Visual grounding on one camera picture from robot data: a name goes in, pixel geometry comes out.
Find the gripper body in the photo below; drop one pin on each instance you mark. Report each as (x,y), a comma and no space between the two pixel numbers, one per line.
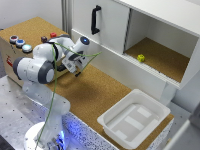
(70,62)

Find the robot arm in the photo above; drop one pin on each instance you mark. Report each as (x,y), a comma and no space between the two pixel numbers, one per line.
(36,69)

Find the wooden drawer box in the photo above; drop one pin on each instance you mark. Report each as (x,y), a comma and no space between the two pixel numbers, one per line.
(23,36)

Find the white cabinet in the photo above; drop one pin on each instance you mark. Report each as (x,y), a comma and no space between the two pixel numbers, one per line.
(156,50)

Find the pink block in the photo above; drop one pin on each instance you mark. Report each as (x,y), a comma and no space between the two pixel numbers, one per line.
(53,34)

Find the purple block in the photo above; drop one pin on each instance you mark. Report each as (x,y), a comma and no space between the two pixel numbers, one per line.
(44,39)

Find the green button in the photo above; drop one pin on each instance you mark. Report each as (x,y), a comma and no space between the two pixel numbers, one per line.
(27,48)

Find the blue button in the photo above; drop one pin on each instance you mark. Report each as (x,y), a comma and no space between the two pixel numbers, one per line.
(20,42)

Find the white sliding door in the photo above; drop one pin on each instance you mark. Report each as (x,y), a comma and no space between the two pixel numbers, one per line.
(108,23)

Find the red button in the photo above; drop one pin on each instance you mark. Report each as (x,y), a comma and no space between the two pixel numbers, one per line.
(13,38)

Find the yellow block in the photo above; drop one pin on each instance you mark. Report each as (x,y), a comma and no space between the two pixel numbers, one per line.
(141,58)

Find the white plastic box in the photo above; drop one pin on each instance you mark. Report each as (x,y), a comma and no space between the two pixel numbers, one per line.
(134,118)

